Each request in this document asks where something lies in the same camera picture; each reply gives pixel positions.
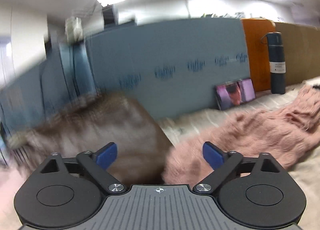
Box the tablet with pink screen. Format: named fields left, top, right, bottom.
left=214, top=78, right=256, bottom=111

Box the brown cardboard panel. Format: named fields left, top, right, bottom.
left=275, top=22, right=320, bottom=86

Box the dark blue thermos bottle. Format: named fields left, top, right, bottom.
left=261, top=32, right=286, bottom=94

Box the pink knitted sweater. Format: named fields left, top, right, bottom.
left=163, top=85, right=319, bottom=187

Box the blue foam partition board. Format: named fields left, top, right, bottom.
left=1, top=18, right=249, bottom=133

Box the orange board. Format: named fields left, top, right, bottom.
left=241, top=18, right=276, bottom=92

